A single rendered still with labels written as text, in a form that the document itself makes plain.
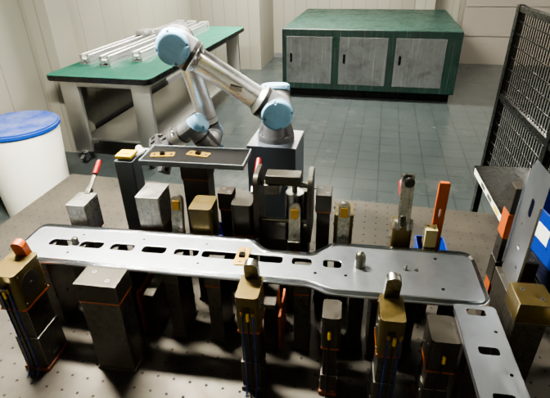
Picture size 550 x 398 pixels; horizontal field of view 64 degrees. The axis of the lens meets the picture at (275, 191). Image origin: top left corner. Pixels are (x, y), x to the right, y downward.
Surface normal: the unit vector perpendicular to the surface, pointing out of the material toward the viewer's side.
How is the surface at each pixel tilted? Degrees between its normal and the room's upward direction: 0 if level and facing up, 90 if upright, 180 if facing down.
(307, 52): 90
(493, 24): 90
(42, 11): 90
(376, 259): 0
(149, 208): 90
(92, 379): 0
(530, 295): 0
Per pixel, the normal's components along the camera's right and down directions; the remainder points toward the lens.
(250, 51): -0.22, 0.47
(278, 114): 0.14, 0.54
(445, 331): -0.02, -0.88
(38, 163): 0.68, 0.40
